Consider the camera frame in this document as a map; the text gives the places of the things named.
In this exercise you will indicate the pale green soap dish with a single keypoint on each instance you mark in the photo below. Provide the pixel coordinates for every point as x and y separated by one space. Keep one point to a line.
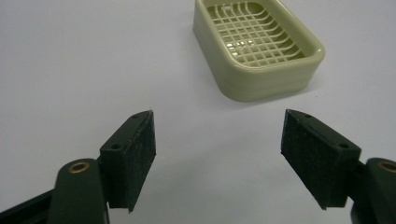
249 77

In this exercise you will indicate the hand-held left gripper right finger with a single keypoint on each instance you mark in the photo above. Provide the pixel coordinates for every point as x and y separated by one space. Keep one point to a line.
314 155

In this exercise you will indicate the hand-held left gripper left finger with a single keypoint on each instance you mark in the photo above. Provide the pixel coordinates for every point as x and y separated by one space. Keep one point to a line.
130 161

